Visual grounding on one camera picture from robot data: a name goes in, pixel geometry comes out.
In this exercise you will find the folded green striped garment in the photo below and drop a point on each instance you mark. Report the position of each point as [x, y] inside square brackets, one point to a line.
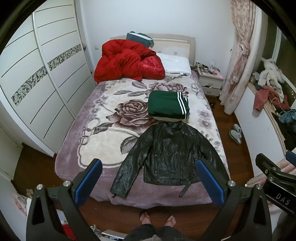
[168, 104]

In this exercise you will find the red puffy duvet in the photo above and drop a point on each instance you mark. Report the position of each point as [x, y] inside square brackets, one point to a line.
[128, 59]

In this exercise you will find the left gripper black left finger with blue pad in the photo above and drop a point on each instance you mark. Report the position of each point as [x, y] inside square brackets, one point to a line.
[43, 221]

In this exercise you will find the white bedside table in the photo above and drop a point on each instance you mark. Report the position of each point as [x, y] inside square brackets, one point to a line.
[211, 83]

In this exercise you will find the white pillow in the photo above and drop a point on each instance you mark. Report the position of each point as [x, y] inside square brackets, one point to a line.
[175, 64]

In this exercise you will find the grey slipper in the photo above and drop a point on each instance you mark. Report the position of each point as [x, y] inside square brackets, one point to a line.
[235, 136]
[238, 129]

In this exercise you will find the person foot sandal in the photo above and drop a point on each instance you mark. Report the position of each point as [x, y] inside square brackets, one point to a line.
[144, 218]
[171, 221]

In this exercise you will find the white plush toy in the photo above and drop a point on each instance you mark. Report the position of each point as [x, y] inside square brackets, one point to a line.
[273, 77]

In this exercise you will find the left grey slipper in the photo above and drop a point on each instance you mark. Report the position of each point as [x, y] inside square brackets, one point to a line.
[235, 136]

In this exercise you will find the white sliding wardrobe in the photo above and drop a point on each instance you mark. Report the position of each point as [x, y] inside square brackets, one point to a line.
[45, 76]

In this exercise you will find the teal cloth on sill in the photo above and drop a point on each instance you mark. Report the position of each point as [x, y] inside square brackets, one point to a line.
[288, 117]

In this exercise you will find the beige bed headboard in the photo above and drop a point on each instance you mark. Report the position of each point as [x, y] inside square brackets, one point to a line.
[171, 44]

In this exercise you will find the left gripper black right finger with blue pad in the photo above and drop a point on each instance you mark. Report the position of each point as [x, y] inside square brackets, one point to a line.
[243, 212]

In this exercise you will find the person right foot sandal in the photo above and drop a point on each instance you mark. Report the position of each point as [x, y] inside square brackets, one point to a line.
[171, 221]

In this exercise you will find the floral purple bed blanket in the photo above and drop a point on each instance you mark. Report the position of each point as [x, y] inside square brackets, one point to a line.
[109, 124]

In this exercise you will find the right grey slipper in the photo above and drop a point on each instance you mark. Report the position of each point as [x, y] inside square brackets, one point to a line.
[238, 129]

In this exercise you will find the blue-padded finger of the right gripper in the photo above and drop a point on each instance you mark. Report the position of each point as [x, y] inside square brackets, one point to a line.
[291, 157]

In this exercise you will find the pink floral curtain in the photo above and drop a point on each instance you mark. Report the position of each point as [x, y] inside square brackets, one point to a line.
[247, 20]

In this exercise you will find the clutter on bedside table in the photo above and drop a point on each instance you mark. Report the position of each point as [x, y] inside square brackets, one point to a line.
[209, 71]

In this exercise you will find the person left foot sandal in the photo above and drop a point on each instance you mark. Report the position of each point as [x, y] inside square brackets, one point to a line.
[144, 218]

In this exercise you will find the pink garment on sill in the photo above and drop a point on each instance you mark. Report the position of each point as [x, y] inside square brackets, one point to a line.
[269, 94]

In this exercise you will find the black leather jacket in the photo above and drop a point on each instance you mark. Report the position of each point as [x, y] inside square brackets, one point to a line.
[168, 153]

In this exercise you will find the teal folded cushion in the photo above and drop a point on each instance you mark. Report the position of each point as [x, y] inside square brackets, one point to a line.
[141, 38]

